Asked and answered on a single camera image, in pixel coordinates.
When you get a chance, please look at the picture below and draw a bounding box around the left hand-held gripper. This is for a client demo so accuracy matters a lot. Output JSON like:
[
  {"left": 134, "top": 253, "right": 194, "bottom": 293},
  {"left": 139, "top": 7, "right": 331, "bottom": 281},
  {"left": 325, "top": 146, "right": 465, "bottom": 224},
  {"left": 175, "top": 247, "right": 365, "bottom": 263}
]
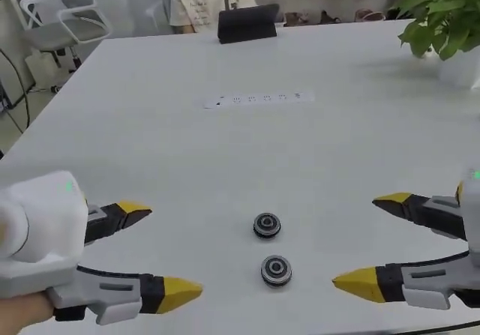
[{"left": 0, "top": 169, "right": 204, "bottom": 326}]

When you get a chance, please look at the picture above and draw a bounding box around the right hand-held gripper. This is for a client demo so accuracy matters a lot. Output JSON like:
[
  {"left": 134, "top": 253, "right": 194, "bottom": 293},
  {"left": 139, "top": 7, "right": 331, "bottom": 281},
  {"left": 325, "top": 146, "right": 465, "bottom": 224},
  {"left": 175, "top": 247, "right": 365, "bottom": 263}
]
[{"left": 331, "top": 168, "right": 480, "bottom": 310}]

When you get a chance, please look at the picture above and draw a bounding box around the metal wheel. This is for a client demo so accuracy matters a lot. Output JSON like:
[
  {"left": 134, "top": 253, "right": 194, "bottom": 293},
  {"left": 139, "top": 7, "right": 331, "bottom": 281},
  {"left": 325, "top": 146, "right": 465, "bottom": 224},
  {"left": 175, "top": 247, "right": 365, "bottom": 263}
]
[
  {"left": 252, "top": 211, "right": 282, "bottom": 241},
  {"left": 260, "top": 254, "right": 293, "bottom": 287}
]

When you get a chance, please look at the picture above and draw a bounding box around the black rubber ring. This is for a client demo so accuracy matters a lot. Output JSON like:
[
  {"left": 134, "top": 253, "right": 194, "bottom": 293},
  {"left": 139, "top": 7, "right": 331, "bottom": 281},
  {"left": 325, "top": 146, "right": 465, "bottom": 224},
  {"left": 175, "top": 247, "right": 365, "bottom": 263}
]
[
  {"left": 252, "top": 212, "right": 282, "bottom": 241},
  {"left": 260, "top": 255, "right": 293, "bottom": 287}
]

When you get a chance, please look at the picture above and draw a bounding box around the person's left forearm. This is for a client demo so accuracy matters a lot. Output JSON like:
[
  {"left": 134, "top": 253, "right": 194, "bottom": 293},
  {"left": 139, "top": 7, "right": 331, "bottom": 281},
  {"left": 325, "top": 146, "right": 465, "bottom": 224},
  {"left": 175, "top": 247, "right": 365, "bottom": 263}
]
[{"left": 0, "top": 292, "right": 57, "bottom": 335}]

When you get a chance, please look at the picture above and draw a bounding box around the white table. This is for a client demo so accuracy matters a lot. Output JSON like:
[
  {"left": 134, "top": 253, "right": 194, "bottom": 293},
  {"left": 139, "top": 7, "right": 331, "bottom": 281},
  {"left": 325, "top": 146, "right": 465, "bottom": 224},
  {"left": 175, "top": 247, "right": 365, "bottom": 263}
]
[{"left": 0, "top": 18, "right": 480, "bottom": 335}]

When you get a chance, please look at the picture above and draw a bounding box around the white power strip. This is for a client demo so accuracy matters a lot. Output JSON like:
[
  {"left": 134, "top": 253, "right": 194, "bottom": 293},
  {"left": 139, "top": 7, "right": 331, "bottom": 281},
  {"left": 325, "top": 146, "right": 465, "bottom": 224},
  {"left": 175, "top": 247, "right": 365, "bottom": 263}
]
[{"left": 202, "top": 91, "right": 315, "bottom": 110}]

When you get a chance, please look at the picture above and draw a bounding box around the green potted plant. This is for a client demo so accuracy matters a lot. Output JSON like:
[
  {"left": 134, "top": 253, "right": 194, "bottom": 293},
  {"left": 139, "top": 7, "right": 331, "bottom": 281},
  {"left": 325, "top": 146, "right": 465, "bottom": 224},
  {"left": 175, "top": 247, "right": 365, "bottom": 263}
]
[{"left": 396, "top": 0, "right": 480, "bottom": 61}]

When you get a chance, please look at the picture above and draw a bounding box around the white office chair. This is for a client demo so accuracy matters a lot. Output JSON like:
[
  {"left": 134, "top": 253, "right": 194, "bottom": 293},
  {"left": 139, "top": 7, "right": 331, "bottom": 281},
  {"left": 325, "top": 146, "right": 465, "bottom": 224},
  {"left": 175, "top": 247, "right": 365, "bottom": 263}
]
[{"left": 18, "top": 0, "right": 112, "bottom": 70}]

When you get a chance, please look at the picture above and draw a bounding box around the black tablet with case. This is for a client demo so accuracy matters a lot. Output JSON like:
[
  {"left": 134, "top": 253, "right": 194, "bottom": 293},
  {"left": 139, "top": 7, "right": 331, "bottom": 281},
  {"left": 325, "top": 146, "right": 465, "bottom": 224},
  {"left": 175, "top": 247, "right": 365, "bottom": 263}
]
[{"left": 217, "top": 3, "right": 281, "bottom": 45}]

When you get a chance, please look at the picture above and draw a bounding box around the black cable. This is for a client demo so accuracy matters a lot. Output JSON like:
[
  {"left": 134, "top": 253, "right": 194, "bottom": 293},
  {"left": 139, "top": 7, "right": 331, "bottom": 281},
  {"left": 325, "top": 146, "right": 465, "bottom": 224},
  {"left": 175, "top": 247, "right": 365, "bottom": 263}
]
[{"left": 0, "top": 48, "right": 35, "bottom": 133}]

